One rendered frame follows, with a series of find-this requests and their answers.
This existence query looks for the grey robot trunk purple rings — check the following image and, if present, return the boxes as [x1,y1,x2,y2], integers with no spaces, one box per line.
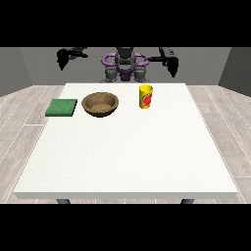
[100,47,152,84]

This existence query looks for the yellow cup with melon print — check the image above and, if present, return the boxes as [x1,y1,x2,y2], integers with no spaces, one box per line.
[138,84,154,111]

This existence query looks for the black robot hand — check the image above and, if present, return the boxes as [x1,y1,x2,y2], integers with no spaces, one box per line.
[56,47,89,72]
[146,52,179,78]

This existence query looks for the green square pad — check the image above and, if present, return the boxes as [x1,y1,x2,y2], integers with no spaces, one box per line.
[44,98,78,118]

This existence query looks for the brown wooden bowl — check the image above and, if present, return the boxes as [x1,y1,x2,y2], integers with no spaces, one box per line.
[80,91,120,119]

